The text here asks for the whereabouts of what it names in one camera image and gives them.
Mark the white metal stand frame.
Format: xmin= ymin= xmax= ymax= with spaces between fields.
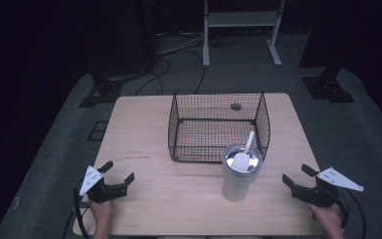
xmin=202 ymin=0 xmax=287 ymax=69

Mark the black wire mesh basket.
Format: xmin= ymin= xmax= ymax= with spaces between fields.
xmin=167 ymin=92 xmax=272 ymax=164

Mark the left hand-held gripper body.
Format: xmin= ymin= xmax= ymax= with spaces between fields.
xmin=79 ymin=164 xmax=129 ymax=204

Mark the silver tumbler cup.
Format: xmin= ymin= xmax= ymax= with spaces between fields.
xmin=221 ymin=142 xmax=264 ymax=203

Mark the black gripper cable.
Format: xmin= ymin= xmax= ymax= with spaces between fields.
xmin=337 ymin=189 xmax=368 ymax=239
xmin=73 ymin=178 xmax=96 ymax=239

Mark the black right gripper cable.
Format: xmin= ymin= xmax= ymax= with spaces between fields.
xmin=337 ymin=189 xmax=368 ymax=239

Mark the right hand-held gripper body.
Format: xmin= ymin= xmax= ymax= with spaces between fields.
xmin=290 ymin=166 xmax=365 ymax=208

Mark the person's right hand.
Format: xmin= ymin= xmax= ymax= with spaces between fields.
xmin=306 ymin=202 xmax=345 ymax=235

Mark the white plastic spoon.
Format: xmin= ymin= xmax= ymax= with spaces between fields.
xmin=230 ymin=130 xmax=257 ymax=174

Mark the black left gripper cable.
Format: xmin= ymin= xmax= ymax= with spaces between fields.
xmin=73 ymin=178 xmax=96 ymax=239

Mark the black stand base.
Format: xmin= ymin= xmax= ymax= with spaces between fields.
xmin=78 ymin=69 xmax=124 ymax=109
xmin=301 ymin=65 xmax=356 ymax=105

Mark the black floor cable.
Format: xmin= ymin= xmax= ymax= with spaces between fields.
xmin=133 ymin=49 xmax=207 ymax=98

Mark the grey floor cable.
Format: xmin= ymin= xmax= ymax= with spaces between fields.
xmin=158 ymin=31 xmax=207 ymax=57

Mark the person's left hand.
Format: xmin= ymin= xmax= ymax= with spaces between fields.
xmin=90 ymin=199 xmax=115 ymax=231

